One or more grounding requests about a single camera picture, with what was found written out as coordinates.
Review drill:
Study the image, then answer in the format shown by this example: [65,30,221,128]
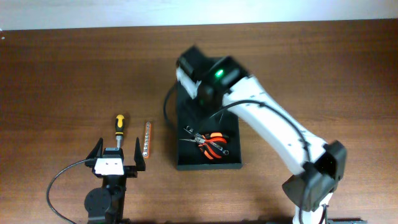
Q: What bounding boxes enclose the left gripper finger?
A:
[86,138,103,159]
[134,138,146,172]

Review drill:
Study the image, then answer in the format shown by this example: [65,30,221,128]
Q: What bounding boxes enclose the silver ratchet wrench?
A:
[183,125,231,156]

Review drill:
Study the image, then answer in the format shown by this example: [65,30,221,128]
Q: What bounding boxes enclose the orange black needle-nose pliers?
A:
[179,132,229,161]

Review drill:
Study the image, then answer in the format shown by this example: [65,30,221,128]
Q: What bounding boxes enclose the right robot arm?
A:
[175,46,347,223]

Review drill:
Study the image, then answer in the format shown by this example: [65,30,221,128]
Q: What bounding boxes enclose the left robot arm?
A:
[84,138,146,224]

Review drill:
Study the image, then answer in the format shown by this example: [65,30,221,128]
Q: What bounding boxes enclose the black open box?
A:
[175,56,243,170]

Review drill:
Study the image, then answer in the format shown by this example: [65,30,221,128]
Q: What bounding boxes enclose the yellow black screwdriver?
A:
[115,114,125,148]

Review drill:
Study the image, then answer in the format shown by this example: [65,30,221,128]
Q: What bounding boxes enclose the orange socket bit rail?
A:
[142,121,152,159]

